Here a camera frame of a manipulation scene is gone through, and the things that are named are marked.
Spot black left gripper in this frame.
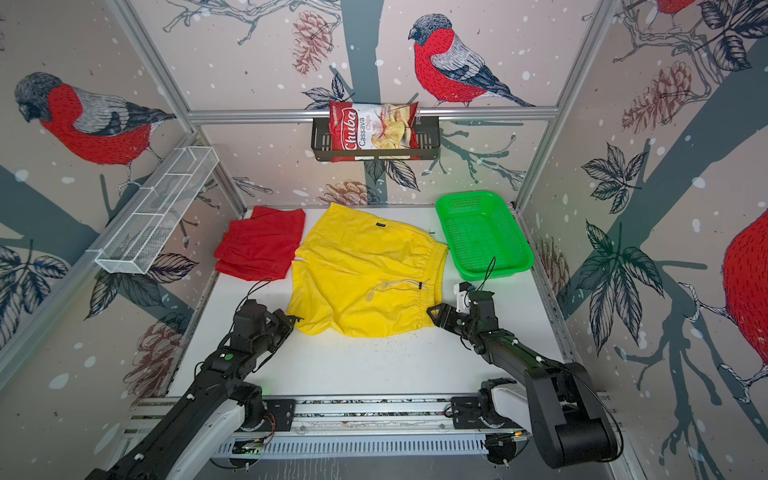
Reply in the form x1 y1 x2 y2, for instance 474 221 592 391
253 308 298 357

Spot red shorts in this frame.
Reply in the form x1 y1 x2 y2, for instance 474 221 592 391
214 207 306 282

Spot yellow shorts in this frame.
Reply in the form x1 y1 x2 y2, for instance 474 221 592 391
287 204 448 339

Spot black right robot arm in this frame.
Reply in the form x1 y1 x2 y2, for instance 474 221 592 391
427 290 625 469

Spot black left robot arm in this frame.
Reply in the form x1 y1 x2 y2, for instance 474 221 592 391
88 300 297 479

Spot green plastic basket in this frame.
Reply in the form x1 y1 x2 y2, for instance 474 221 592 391
436 191 534 282

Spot red chips bag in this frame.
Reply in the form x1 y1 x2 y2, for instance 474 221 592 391
329 102 419 153

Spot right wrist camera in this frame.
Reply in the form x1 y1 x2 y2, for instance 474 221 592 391
454 281 475 314

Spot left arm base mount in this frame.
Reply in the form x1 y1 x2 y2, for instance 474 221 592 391
230 384 297 433

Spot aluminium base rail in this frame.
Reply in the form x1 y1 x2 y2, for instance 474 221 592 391
128 391 619 439

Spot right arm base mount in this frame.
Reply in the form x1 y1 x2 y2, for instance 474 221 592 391
443 378 518 430

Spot black wall shelf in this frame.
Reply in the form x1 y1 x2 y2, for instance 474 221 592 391
311 116 441 162

